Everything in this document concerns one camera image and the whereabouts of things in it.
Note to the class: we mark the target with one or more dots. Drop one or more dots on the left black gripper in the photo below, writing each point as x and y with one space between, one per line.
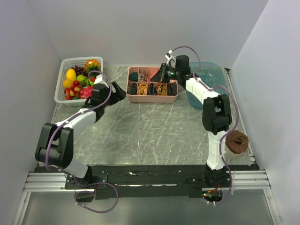
119 95

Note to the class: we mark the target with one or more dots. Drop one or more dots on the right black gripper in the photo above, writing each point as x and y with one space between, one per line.
160 76

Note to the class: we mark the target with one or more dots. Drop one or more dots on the dark floral patterned necktie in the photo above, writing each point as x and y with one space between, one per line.
152 89

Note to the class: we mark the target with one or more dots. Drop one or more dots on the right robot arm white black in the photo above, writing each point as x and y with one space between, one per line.
216 111

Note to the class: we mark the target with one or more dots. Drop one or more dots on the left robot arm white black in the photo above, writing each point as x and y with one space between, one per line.
55 147

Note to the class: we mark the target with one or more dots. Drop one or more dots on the rolled yellow tie right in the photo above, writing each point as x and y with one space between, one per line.
162 89

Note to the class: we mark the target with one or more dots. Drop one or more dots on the rolled yellow tie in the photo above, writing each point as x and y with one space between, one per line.
162 89
142 89

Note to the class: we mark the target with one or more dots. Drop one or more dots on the rolled dark patterned tie right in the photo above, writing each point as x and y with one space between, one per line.
172 89

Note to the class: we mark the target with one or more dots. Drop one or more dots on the rolled dark patterned tie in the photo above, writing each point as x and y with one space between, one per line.
172 89
132 89

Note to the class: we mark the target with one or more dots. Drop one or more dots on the rolled dark patterned tie left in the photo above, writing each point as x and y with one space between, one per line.
132 89

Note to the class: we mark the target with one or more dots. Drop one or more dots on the rolled colourful dotted tie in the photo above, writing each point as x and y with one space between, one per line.
143 76

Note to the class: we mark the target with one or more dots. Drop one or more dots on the rolled dark green tie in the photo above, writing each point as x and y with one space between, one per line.
134 76

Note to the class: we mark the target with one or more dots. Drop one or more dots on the pink compartment organizer box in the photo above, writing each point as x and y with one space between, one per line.
148 98

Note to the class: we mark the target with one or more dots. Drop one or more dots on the rolled yellow tie left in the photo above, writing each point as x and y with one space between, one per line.
142 89

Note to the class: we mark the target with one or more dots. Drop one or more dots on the pink dragon fruit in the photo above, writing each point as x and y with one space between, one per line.
85 92

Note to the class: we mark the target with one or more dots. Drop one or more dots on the orange pineapple with leaves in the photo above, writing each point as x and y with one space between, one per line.
92 64

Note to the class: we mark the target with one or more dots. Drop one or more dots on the light green pear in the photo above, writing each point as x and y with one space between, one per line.
81 78

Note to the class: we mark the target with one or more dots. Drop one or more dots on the red cherry bunch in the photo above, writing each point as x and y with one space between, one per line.
72 92

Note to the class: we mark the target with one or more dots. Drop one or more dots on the white plastic fruit basket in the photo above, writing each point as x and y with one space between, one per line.
66 64

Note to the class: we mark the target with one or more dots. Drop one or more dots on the dark purple grapes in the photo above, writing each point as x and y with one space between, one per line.
79 70

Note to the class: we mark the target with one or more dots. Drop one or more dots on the teal translucent plastic tub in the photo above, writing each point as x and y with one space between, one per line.
211 74

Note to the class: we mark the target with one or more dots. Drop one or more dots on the yellow lemon upper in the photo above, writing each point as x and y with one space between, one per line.
71 75

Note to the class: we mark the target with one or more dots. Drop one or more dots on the yellow lemon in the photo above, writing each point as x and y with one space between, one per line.
71 75
67 83

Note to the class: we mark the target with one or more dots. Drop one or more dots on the yellow lemon lower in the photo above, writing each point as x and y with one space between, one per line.
67 83

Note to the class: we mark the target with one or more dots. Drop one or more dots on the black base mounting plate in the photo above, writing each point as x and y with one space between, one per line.
109 181

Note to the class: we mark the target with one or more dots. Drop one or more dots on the brown lidded white cup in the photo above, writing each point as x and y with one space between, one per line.
236 143

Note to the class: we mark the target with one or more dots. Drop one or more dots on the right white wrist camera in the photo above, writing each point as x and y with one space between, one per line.
169 56

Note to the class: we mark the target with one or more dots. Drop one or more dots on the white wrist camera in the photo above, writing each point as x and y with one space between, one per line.
169 56
100 79

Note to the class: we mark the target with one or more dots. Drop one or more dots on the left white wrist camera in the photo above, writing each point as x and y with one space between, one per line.
100 79

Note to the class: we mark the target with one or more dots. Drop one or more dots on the aluminium rail frame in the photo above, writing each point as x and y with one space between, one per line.
241 177

